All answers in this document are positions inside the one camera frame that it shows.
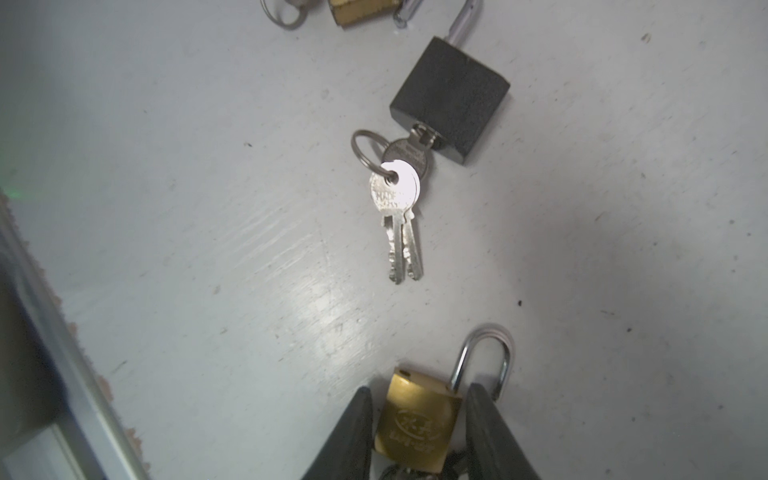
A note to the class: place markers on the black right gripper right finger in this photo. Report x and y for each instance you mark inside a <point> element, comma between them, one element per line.
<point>492,450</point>

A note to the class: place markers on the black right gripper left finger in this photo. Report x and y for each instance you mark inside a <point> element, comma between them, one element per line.
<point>346,454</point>

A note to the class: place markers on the small brass padlock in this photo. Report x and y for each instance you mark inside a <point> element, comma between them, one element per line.
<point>420,413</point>

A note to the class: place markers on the black padlock with keys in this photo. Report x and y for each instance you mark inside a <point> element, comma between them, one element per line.
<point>445,104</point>

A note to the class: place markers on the long shackle brass padlock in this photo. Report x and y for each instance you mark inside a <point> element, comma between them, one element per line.
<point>346,13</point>

